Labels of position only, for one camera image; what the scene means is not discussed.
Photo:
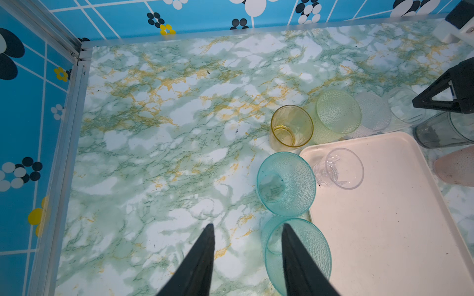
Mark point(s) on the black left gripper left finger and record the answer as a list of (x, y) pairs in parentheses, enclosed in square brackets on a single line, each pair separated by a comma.
[(194, 275)]

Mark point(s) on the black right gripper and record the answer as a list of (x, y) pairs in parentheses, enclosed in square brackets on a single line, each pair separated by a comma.
[(451, 92)]

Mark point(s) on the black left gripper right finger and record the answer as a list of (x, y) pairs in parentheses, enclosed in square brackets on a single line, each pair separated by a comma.
[(302, 276)]

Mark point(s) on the small clear faceted glass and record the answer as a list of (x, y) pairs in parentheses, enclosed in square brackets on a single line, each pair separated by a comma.
[(404, 114)]

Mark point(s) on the clear textured plastic cup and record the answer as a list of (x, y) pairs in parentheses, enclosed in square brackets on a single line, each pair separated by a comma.
[(376, 114)]

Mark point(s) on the pink textured plastic cup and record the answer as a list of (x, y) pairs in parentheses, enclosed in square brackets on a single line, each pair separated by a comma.
[(456, 168)]

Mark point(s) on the pale pink plastic tray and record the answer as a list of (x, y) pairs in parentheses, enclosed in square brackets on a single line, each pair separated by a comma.
[(394, 234)]

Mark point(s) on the dark grey plastic cup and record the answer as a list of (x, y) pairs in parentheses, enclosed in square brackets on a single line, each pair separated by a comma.
[(444, 130)]

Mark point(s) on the teal textured cup near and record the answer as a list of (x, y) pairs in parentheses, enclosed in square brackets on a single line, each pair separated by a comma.
[(312, 239)]

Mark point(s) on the teal textured cup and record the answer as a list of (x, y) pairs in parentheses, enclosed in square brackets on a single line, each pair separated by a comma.
[(286, 184), (312, 239)]

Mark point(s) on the light green textured cup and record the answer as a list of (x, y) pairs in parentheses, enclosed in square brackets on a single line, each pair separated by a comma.
[(336, 115)]

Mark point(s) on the amber yellow plastic cup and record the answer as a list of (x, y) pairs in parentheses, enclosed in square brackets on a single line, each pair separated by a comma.
[(291, 127)]

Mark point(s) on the left aluminium corner post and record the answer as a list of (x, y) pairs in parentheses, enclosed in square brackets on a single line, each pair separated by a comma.
[(38, 60)]

